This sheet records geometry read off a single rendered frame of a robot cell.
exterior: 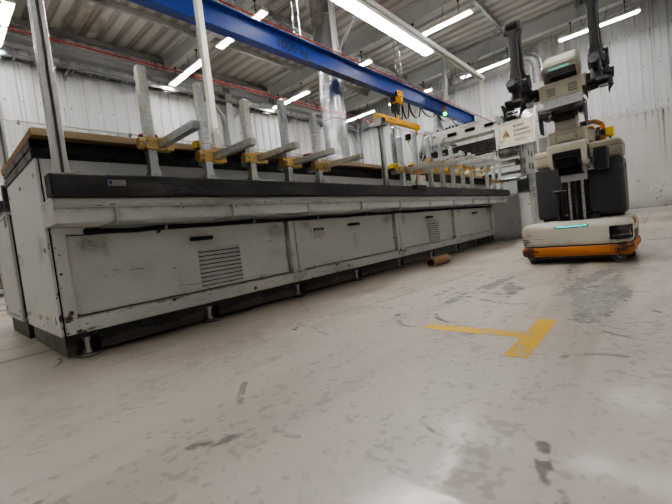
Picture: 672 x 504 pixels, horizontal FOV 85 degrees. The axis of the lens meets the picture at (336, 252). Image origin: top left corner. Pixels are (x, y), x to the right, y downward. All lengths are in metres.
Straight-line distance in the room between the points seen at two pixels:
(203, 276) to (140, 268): 0.31
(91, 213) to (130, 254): 0.34
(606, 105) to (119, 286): 11.58
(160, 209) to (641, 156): 11.21
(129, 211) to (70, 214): 0.20
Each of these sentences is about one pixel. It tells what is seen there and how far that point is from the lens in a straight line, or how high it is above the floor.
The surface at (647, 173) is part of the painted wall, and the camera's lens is 11.80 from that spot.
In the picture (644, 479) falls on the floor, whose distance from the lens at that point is 0.73.
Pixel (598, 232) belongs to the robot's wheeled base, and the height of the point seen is 0.20.
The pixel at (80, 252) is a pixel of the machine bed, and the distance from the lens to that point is 1.84.
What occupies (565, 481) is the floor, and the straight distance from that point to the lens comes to 0.69.
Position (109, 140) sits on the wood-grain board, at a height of 0.88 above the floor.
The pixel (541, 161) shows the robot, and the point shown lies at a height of 0.74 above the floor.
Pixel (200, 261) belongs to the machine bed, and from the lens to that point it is 2.03.
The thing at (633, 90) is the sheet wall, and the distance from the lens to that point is 12.10.
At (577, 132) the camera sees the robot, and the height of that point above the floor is 0.86.
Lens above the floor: 0.39
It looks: 3 degrees down
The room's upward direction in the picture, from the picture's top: 7 degrees counter-clockwise
